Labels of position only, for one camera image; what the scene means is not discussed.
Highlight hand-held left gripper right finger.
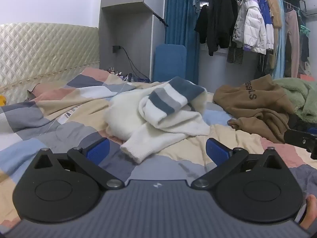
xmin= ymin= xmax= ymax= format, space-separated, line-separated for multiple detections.
xmin=191 ymin=138 xmax=284 ymax=190

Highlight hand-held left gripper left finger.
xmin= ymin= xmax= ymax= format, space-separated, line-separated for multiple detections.
xmin=33 ymin=137 xmax=125 ymax=190

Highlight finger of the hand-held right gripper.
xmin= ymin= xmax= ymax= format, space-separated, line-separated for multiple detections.
xmin=284 ymin=128 xmax=317 ymax=159

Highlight white blue striped sweater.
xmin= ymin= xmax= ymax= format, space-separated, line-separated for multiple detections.
xmin=103 ymin=76 xmax=211 ymax=164

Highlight green clothes hanger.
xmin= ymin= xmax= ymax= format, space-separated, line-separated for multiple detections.
xmin=299 ymin=21 xmax=311 ymax=35

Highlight person's left hand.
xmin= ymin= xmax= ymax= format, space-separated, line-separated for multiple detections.
xmin=299 ymin=195 xmax=317 ymax=230

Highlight green fleece garment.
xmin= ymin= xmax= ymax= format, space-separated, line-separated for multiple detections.
xmin=274 ymin=77 xmax=317 ymax=124

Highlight patchwork bed blanket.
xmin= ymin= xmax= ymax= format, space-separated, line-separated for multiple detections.
xmin=0 ymin=67 xmax=317 ymax=225

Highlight brown hoodie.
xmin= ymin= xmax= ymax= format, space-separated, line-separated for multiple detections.
xmin=213 ymin=74 xmax=296 ymax=144

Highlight light blue hanging garment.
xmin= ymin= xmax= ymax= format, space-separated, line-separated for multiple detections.
xmin=271 ymin=0 xmax=286 ymax=80

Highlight striped hanging garment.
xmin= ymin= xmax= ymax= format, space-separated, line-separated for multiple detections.
xmin=226 ymin=42 xmax=244 ymax=65

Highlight blue padded board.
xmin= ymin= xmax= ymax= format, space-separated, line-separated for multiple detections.
xmin=153 ymin=44 xmax=188 ymax=83

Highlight beige pink hanging pants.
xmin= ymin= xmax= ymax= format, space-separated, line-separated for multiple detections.
xmin=284 ymin=9 xmax=301 ymax=79

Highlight cream quilted headboard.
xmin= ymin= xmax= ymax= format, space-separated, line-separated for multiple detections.
xmin=0 ymin=23 xmax=101 ymax=99

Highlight white puffer jacket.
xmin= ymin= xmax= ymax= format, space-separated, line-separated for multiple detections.
xmin=232 ymin=0 xmax=274 ymax=55

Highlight black hanging jacket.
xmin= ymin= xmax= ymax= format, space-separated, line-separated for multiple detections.
xmin=206 ymin=0 xmax=239 ymax=57
xmin=194 ymin=4 xmax=211 ymax=44

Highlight blue hanging shirt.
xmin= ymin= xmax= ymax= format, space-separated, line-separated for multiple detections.
xmin=258 ymin=0 xmax=273 ymax=50

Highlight grey wardrobe cabinet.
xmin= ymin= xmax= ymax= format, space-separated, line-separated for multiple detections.
xmin=98 ymin=0 xmax=169 ymax=83

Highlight tan hanging coat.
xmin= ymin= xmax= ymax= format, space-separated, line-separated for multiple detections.
xmin=263 ymin=0 xmax=283 ymax=28

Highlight blue curtain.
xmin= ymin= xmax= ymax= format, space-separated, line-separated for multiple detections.
xmin=164 ymin=0 xmax=201 ymax=86

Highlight black charger cable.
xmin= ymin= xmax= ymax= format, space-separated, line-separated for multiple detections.
xmin=120 ymin=46 xmax=150 ymax=80

